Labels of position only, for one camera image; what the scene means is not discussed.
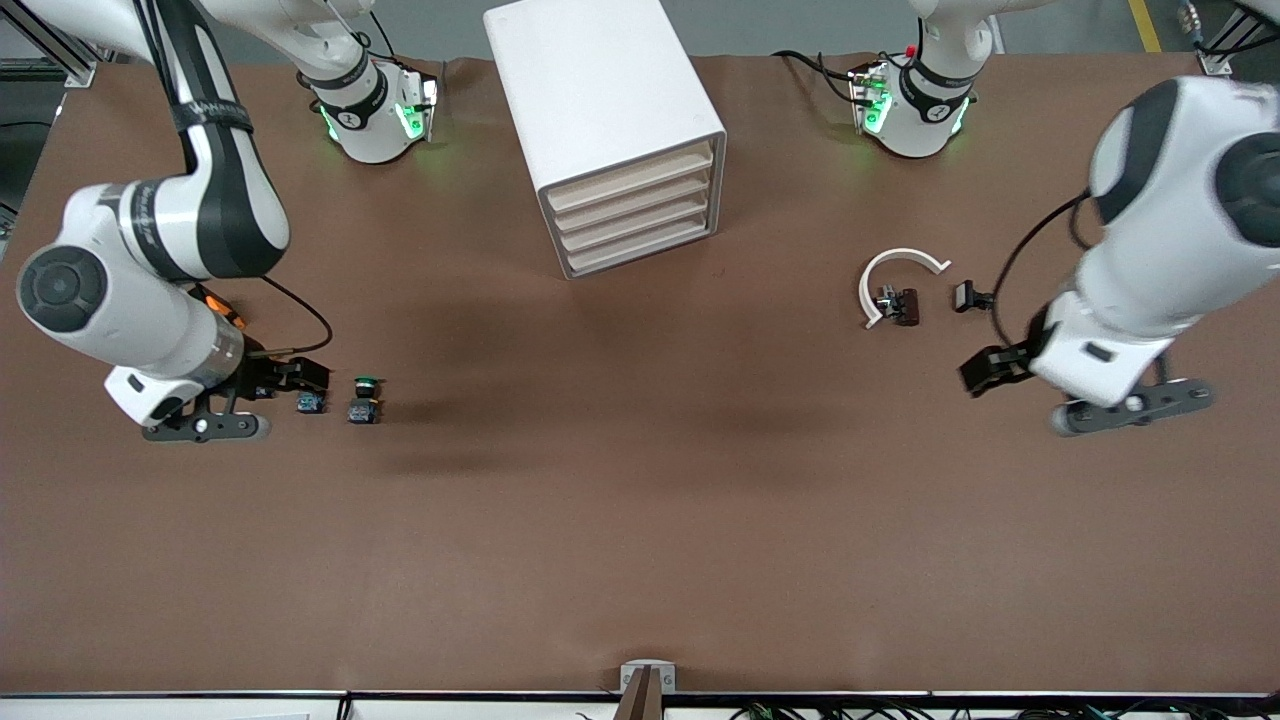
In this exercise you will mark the green push button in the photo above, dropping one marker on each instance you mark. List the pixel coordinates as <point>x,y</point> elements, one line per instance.
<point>364,405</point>

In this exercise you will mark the white plastic drawer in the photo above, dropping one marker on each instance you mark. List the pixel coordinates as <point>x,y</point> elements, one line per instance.
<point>630,180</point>
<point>636,225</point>
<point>632,203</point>
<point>640,248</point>

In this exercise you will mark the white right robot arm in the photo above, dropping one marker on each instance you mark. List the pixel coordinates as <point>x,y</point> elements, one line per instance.
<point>150,220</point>

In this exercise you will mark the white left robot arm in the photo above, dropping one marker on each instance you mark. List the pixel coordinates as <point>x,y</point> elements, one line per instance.
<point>1170,230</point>

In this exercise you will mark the red push button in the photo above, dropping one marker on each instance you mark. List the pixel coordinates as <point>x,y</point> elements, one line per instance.
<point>311,404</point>

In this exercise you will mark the white drawer cabinet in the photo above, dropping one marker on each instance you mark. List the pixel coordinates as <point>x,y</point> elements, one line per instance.
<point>600,90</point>

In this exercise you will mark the small black component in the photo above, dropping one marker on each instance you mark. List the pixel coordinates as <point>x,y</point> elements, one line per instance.
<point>965,296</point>

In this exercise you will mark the brown electrical component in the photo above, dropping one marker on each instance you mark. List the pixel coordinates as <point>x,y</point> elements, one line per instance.
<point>905,306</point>

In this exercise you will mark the white curved plastic part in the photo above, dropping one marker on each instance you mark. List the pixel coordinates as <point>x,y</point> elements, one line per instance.
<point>905,253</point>

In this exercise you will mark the brown table mat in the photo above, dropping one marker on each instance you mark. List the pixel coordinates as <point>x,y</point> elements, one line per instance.
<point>640,520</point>

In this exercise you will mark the orange button enclosure box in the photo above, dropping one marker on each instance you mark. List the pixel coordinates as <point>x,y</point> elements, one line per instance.
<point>222,310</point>

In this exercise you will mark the aluminium frame profile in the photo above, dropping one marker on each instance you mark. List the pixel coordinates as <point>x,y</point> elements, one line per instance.
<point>60,45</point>
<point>1225,50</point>

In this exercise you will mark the grey camera stand bracket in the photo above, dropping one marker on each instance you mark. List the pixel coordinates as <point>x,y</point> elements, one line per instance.
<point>647,680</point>

